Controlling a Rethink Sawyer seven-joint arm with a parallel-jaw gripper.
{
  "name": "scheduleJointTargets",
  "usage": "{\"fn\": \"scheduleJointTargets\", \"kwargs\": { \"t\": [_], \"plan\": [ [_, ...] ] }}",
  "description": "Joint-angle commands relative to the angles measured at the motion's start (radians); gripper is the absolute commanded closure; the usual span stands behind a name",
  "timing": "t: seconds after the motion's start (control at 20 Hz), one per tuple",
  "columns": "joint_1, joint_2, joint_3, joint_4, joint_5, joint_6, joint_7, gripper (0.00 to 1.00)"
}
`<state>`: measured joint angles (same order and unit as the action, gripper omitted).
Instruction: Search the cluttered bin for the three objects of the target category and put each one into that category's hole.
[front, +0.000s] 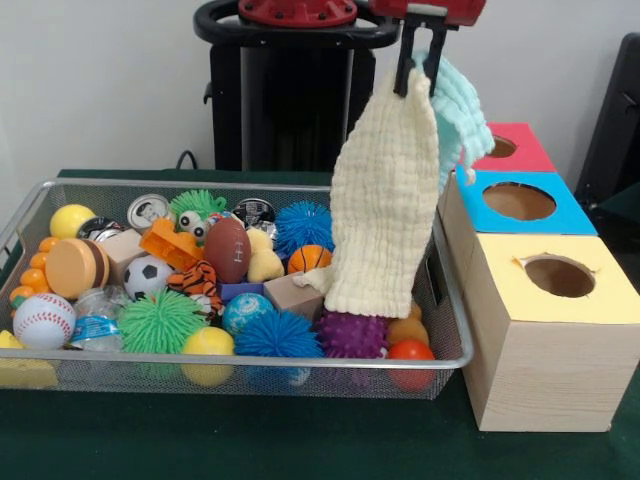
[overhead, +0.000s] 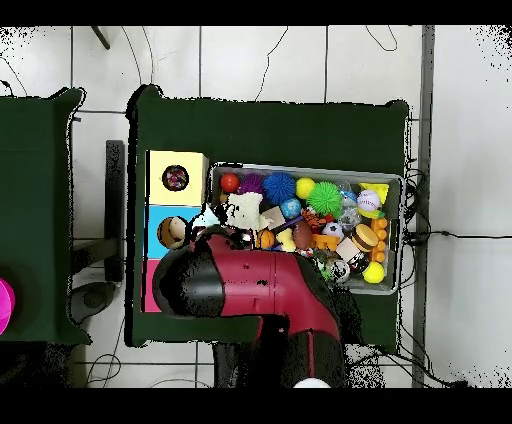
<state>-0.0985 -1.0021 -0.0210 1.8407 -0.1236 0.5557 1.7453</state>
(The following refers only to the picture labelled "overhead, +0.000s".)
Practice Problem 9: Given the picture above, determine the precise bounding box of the wooden box with three holes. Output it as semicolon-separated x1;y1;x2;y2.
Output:
141;149;210;314

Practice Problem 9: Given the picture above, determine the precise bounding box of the black floor cable with plug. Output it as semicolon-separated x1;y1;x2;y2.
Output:
403;229;512;245

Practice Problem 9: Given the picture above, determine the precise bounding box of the round wooden burger toy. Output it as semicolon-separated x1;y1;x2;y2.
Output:
350;223;379;253

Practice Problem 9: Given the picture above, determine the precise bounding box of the yellow ball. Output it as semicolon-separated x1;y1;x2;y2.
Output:
294;176;317;200

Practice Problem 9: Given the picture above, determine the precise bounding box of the purple spiky monster ball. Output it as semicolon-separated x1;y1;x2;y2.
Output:
238;172;265;196

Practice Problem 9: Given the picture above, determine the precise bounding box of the white baseball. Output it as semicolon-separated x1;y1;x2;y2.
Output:
356;189;381;212

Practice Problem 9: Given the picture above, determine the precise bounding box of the orange ball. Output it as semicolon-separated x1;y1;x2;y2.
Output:
220;172;241;194

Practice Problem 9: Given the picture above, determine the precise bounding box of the green cloth side table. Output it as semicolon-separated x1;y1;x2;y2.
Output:
0;87;91;345

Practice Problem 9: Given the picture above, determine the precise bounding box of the silver mesh bin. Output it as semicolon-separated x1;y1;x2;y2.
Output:
207;161;405;296

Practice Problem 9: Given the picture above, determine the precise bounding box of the pink round object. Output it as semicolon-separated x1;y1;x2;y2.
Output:
0;277;16;335

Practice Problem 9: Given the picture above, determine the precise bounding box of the light blue waffle cloth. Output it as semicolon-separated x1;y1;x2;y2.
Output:
191;205;221;230

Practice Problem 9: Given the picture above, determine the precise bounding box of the green spiky rubber ball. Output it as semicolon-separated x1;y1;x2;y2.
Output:
306;181;344;219

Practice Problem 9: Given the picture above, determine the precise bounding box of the cream waffle cloth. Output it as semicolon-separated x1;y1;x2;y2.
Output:
225;192;270;232

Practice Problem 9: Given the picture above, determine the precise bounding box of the black rod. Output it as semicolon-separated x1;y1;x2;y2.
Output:
90;25;111;50

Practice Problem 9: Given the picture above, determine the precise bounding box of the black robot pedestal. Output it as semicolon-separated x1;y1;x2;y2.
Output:
211;341;261;388

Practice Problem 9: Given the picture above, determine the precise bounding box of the small soccer ball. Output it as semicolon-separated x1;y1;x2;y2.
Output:
322;221;345;242

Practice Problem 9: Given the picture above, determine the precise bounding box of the dark green table cloth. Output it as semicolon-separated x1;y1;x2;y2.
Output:
125;84;411;355

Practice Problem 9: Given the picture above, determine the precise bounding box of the blue globe ball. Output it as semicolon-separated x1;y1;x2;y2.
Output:
280;198;303;220

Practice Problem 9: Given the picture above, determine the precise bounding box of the blue spiky rubber ball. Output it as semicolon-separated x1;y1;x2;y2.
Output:
262;171;297;206

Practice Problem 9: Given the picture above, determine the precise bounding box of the brown toy football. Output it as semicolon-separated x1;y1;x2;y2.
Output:
292;219;314;250

